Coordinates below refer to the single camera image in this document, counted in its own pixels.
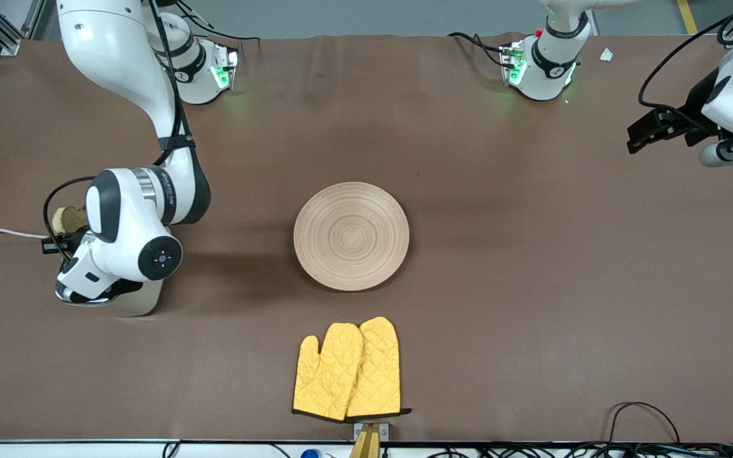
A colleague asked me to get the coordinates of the slice of brown bread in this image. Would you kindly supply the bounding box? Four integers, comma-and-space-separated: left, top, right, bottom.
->
52, 205, 91, 236

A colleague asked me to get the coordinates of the round pale wooden plate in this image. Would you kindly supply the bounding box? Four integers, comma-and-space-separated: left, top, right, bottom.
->
293, 182, 410, 292

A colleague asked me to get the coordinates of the cream and chrome toaster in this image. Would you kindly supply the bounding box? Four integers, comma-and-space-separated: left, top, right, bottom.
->
55, 280, 165, 317

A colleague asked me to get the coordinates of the brown table cover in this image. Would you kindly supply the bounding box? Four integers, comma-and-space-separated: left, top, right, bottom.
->
0, 32, 733, 443

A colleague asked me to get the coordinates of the yellow quilted oven mitt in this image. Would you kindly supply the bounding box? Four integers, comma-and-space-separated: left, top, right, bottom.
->
293, 323, 365, 422
346, 316, 413, 419

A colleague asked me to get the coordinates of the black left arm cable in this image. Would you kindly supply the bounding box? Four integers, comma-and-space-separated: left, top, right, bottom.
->
638, 0, 733, 112

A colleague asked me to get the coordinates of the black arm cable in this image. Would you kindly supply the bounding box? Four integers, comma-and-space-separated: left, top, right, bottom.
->
638, 0, 733, 112
44, 0, 197, 255

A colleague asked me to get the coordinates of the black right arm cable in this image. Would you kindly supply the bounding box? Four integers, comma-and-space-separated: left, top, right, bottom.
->
44, 0, 197, 255

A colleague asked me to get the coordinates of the black left base cable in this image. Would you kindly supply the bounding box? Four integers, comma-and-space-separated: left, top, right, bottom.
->
447, 32, 513, 68

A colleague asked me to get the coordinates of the black base cable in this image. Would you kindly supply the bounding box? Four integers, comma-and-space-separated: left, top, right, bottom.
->
447, 32, 513, 68
176, 0, 260, 44

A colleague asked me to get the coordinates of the black right base cable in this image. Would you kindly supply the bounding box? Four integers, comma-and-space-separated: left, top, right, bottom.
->
176, 0, 260, 44

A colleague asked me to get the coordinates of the black looped cable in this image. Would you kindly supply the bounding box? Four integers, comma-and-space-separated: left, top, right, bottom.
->
605, 401, 682, 446

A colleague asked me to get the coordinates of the black cable bundle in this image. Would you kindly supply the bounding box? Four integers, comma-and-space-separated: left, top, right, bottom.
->
430, 442, 733, 458

